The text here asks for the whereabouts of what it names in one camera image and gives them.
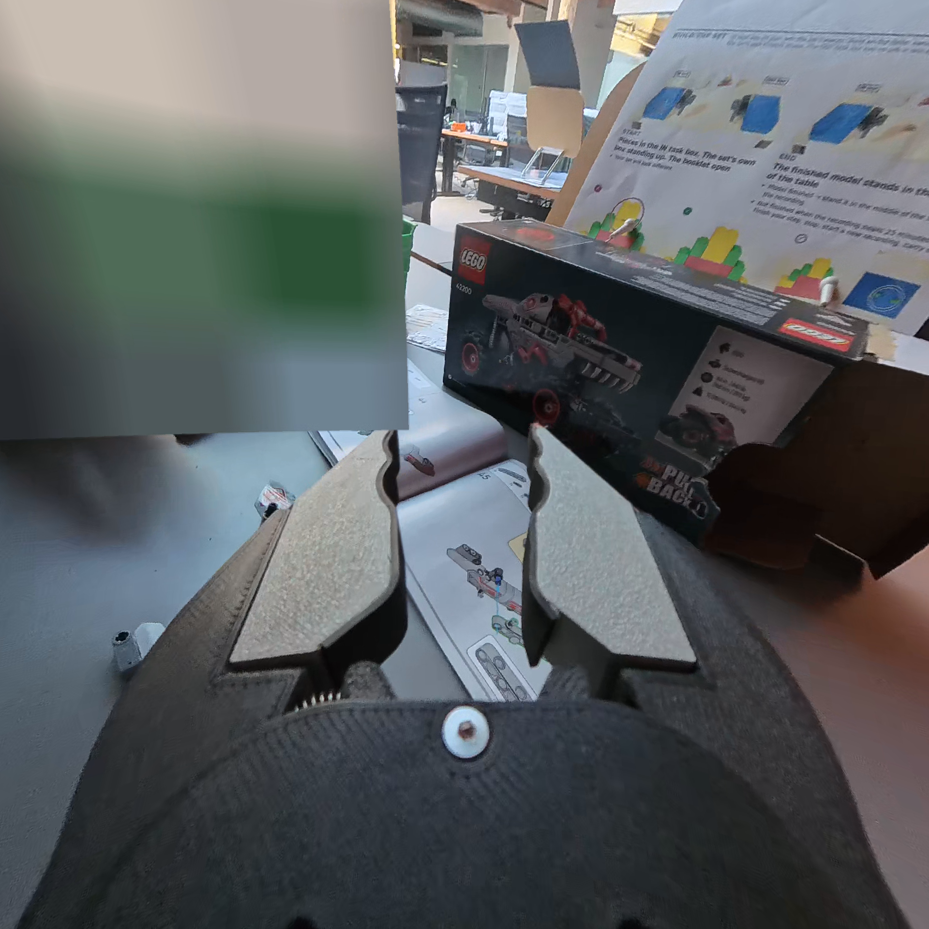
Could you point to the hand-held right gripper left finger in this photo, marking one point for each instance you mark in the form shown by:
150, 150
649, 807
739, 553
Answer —
326, 566

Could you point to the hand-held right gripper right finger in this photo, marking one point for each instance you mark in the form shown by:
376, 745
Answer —
602, 566

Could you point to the instruction booklet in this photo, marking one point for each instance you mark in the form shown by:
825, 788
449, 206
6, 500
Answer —
464, 522

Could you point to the black toy truck set box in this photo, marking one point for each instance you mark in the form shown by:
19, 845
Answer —
639, 341

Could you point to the small red white brick part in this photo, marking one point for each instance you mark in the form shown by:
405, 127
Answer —
274, 499

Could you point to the small white connector brick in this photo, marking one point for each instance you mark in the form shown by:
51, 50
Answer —
136, 646

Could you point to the green plastic box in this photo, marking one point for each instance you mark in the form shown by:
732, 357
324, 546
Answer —
409, 247

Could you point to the pale wooden desk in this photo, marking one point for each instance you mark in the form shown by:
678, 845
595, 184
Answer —
508, 180

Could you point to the clear acrylic stand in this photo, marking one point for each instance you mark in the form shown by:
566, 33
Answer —
543, 163

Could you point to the round wooden board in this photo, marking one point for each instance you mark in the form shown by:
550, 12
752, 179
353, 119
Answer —
602, 145

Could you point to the orange wooden desk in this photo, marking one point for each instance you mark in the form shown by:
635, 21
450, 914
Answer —
475, 138

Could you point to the white task instruction poster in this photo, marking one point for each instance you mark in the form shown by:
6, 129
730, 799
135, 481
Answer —
798, 109

